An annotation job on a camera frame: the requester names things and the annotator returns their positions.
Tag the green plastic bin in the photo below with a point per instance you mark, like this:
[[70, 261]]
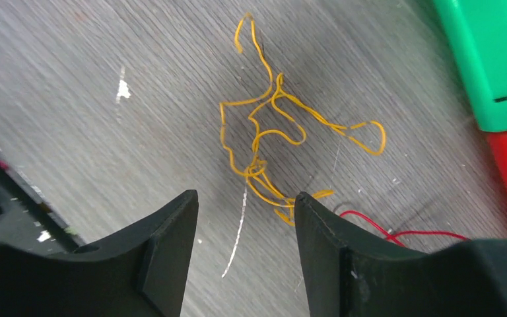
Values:
[[477, 33]]

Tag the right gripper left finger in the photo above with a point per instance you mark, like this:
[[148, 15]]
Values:
[[140, 270]]

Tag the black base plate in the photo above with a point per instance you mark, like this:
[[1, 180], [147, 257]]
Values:
[[27, 221]]

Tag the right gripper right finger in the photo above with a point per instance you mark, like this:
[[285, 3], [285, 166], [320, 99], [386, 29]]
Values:
[[351, 272]]

